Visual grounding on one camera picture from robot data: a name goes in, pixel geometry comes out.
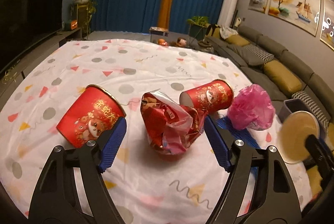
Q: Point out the grey and yellow sofa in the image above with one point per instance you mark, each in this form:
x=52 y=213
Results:
x=284 y=49

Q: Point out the green potted plant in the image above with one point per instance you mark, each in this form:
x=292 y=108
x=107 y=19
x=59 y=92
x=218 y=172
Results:
x=198 y=21

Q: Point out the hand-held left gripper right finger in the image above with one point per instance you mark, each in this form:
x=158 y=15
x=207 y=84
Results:
x=218 y=146

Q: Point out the red snack bag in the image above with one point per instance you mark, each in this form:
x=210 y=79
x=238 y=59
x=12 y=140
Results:
x=161 y=122

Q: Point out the white tower air conditioner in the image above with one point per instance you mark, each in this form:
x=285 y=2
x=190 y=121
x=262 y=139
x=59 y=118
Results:
x=228 y=8

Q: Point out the white plastic jug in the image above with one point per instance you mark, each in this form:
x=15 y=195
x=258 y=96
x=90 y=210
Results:
x=237 y=22

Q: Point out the patterned white tablecloth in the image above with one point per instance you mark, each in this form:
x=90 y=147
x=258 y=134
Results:
x=146 y=77

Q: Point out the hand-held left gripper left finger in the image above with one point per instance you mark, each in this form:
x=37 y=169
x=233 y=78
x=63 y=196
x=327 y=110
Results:
x=112 y=146

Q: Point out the pink plastic bag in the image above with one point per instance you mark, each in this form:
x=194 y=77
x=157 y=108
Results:
x=250 y=106

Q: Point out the small orange toy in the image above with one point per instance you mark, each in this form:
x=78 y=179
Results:
x=162 y=41

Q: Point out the white clothes pile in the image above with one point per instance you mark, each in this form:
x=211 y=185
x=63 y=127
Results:
x=227 y=31

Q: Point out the dark television cabinet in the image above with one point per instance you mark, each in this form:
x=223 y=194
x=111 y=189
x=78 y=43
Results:
x=67 y=36

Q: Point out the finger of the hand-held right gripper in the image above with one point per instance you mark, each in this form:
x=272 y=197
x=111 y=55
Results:
x=317 y=148

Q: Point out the grey framed painting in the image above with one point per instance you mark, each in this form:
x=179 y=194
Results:
x=328 y=25

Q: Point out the dark grey plastic bin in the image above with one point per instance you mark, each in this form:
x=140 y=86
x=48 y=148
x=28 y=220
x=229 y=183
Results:
x=292 y=105

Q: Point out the black television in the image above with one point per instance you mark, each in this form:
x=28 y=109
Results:
x=31 y=10

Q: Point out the houndstooth cushion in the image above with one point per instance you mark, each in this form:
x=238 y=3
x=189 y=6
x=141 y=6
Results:
x=259 y=53
x=313 y=104

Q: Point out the small yellow cushion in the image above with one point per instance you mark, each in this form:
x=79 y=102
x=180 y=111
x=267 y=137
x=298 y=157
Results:
x=237 y=40

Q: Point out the tree and sailboat painting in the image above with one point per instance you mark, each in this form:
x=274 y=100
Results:
x=292 y=7

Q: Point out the large yellow cushion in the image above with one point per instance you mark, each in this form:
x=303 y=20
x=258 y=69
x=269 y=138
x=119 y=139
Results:
x=283 y=75

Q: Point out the small doll toy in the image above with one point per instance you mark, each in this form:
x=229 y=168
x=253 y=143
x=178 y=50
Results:
x=181 y=41

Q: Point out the trailing plant in white bowl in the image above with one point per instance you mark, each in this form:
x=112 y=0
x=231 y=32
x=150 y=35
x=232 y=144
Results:
x=81 y=0

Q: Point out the tall plant stand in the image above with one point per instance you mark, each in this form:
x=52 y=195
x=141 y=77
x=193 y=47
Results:
x=82 y=16

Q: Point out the black clothing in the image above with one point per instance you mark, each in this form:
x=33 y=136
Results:
x=214 y=29

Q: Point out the blue foam net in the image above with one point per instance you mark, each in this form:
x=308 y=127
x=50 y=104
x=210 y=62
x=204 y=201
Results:
x=236 y=132

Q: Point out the colourful flat box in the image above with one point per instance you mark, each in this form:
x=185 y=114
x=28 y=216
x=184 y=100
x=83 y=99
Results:
x=159 y=31

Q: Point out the red paper cup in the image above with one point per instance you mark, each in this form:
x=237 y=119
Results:
x=88 y=117
x=208 y=97

